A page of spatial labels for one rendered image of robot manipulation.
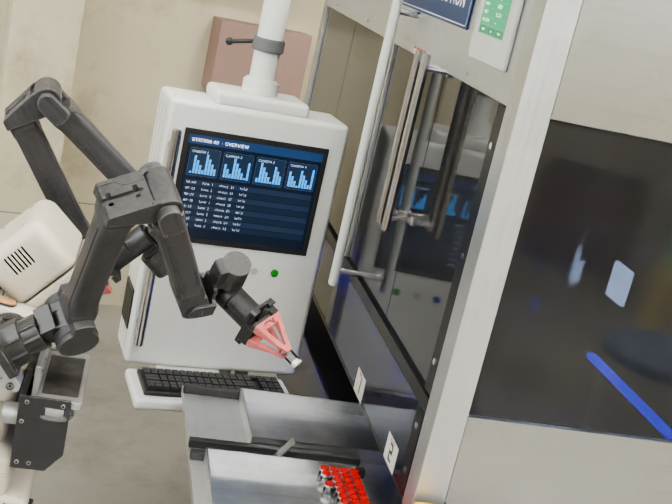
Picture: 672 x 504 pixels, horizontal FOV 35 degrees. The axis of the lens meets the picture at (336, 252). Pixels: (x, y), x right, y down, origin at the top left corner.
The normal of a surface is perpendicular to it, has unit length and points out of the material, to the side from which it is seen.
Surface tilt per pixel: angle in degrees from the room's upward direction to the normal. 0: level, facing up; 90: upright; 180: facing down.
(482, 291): 90
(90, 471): 0
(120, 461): 0
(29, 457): 90
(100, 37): 90
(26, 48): 90
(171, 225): 123
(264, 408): 0
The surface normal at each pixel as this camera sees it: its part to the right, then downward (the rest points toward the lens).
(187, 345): 0.30, 0.32
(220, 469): 0.22, -0.94
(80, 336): 0.39, 0.80
